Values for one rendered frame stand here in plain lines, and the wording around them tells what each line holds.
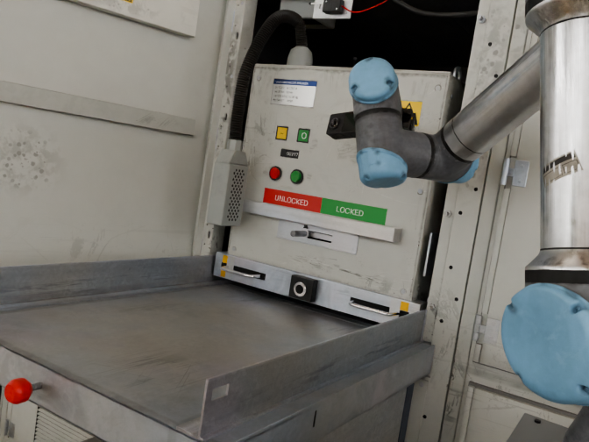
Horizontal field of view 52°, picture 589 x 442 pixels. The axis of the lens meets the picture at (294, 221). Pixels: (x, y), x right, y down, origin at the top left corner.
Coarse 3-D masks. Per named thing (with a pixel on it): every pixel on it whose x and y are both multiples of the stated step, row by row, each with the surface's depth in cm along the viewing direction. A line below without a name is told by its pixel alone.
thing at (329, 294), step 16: (256, 272) 144; (272, 272) 141; (288, 272) 139; (272, 288) 141; (288, 288) 139; (320, 288) 134; (336, 288) 132; (352, 288) 130; (320, 304) 134; (336, 304) 132; (368, 304) 128; (384, 304) 126; (416, 304) 122; (384, 320) 126
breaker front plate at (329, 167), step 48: (336, 96) 134; (432, 96) 122; (288, 144) 141; (336, 144) 134; (336, 192) 134; (384, 192) 128; (240, 240) 148; (288, 240) 140; (336, 240) 134; (384, 240) 128; (384, 288) 128
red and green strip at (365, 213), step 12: (264, 192) 144; (276, 192) 142; (288, 192) 141; (288, 204) 141; (300, 204) 139; (312, 204) 137; (324, 204) 135; (336, 204) 134; (348, 204) 132; (360, 204) 131; (348, 216) 132; (360, 216) 131; (372, 216) 129; (384, 216) 128
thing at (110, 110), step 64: (0, 0) 118; (64, 0) 126; (128, 0) 132; (192, 0) 142; (0, 64) 120; (64, 64) 128; (128, 64) 137; (192, 64) 148; (0, 128) 122; (64, 128) 130; (128, 128) 140; (192, 128) 149; (0, 192) 123; (64, 192) 132; (128, 192) 142; (192, 192) 154; (0, 256) 125; (64, 256) 134; (128, 256) 145
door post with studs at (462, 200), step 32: (480, 0) 118; (512, 0) 115; (480, 32) 118; (480, 64) 118; (480, 160) 117; (448, 192) 121; (480, 192) 117; (448, 224) 121; (448, 256) 121; (448, 288) 121; (448, 320) 120; (448, 352) 120
